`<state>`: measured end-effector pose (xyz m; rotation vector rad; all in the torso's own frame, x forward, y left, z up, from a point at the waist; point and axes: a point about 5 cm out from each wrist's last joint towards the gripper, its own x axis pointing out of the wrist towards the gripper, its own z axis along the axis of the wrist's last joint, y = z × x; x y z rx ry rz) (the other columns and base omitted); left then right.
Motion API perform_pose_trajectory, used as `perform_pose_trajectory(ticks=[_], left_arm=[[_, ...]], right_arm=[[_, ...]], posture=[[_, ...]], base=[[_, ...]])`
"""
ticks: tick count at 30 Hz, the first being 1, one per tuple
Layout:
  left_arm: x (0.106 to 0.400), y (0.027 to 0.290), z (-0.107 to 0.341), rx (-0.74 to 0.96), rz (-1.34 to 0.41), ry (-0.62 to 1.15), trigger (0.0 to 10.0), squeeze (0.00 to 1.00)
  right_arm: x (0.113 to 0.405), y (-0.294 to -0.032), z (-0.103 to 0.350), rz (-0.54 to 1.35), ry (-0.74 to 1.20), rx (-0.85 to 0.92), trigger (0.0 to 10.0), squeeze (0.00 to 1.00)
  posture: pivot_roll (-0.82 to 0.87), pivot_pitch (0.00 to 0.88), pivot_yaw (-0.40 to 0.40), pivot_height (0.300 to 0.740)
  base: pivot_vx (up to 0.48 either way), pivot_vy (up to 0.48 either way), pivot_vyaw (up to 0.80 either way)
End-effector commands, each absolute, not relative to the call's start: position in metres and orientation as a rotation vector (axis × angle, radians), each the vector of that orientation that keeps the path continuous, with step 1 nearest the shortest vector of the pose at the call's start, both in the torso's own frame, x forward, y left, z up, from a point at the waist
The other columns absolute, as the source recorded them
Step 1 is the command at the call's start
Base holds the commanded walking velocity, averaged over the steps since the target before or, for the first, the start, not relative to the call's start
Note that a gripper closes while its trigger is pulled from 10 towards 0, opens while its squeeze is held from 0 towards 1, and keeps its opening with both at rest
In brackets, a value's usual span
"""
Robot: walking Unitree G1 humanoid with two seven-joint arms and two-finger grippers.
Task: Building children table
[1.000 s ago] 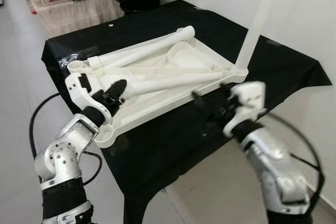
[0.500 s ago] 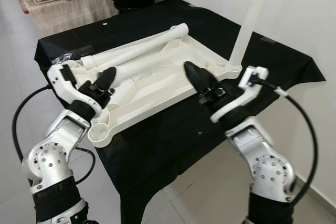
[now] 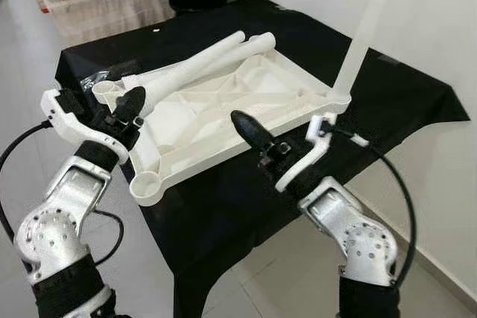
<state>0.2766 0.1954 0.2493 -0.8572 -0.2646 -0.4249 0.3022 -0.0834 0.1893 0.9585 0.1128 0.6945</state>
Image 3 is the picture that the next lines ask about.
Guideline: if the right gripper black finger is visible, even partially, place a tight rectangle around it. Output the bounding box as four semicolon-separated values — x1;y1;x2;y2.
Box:
231;110;280;156

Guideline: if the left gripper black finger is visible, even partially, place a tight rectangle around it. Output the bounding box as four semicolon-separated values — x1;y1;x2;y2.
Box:
116;86;147;127

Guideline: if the white plastic children table top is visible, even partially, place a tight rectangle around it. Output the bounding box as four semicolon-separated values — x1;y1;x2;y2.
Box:
91;31;351;207

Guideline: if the clear plastic bag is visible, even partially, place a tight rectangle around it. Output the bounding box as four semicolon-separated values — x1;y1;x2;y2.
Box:
78;69;124;92

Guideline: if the beige woven cloth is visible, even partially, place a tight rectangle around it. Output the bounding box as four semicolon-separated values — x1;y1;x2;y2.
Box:
34;0;176;45

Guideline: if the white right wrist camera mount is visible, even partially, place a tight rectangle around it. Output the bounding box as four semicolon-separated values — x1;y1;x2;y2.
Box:
274;112;370;194

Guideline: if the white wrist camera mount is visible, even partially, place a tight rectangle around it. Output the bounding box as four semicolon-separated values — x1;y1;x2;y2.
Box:
41;89;120;164
274;112;370;194

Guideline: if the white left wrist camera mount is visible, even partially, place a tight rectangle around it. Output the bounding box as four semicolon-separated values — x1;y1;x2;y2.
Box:
41;89;120;164

